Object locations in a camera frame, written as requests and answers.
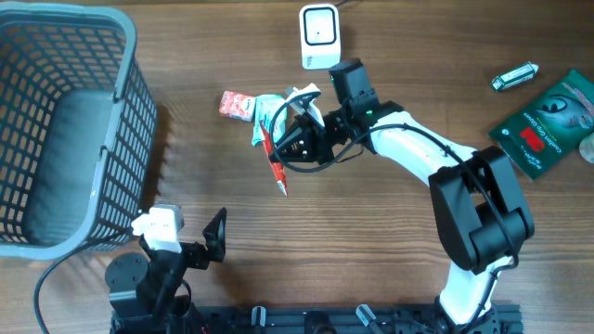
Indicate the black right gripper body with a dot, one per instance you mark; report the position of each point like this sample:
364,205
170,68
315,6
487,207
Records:
322,138

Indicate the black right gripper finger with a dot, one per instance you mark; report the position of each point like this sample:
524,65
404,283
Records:
296,135
290,151

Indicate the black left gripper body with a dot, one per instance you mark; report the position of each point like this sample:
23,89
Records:
195,257

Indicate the red coffee stick sachet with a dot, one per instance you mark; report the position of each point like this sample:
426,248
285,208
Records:
277,167

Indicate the teal wet wipes pack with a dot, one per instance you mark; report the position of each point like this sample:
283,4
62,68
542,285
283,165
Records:
266,107

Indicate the orange candy pack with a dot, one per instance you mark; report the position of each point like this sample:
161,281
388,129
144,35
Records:
237,106

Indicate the green white gum pack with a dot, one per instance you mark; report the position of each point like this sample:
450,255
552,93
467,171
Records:
521,74

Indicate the green glove package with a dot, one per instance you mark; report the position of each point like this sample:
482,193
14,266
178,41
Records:
545,130

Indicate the green lidded small jar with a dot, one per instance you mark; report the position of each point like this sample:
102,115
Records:
586,148

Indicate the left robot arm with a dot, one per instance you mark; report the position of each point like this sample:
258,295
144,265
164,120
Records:
143,286

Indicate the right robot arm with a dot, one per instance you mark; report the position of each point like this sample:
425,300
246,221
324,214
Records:
481,214

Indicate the white barcode scanner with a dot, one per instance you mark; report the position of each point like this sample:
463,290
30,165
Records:
320,36

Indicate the grey plastic mesh basket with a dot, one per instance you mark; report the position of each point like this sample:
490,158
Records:
78,124

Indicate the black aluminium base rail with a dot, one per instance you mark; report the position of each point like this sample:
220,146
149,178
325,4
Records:
325,320

